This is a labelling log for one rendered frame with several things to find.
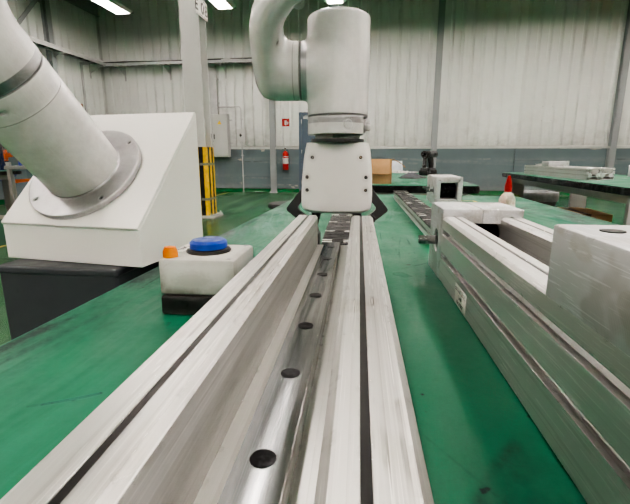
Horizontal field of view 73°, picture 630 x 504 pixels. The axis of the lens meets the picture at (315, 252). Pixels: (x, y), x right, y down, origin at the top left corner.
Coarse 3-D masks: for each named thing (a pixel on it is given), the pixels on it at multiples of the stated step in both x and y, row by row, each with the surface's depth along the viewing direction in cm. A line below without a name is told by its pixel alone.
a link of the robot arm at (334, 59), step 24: (312, 24) 54; (336, 24) 53; (360, 24) 53; (312, 48) 54; (336, 48) 53; (360, 48) 54; (312, 72) 54; (336, 72) 54; (360, 72) 55; (312, 96) 56; (336, 96) 55; (360, 96) 56
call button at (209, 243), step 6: (192, 240) 45; (198, 240) 45; (204, 240) 45; (210, 240) 45; (216, 240) 45; (222, 240) 45; (192, 246) 44; (198, 246) 44; (204, 246) 44; (210, 246) 44; (216, 246) 44; (222, 246) 45
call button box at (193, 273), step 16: (192, 256) 44; (208, 256) 44; (224, 256) 44; (240, 256) 44; (160, 272) 43; (176, 272) 43; (192, 272) 42; (208, 272) 42; (224, 272) 42; (176, 288) 43; (192, 288) 43; (208, 288) 43; (176, 304) 43; (192, 304) 43
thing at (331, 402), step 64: (256, 256) 33; (320, 256) 45; (192, 320) 20; (256, 320) 23; (320, 320) 27; (384, 320) 20; (128, 384) 14; (192, 384) 14; (256, 384) 22; (320, 384) 22; (384, 384) 14; (64, 448) 11; (128, 448) 11; (192, 448) 14; (256, 448) 15; (320, 448) 17; (384, 448) 11
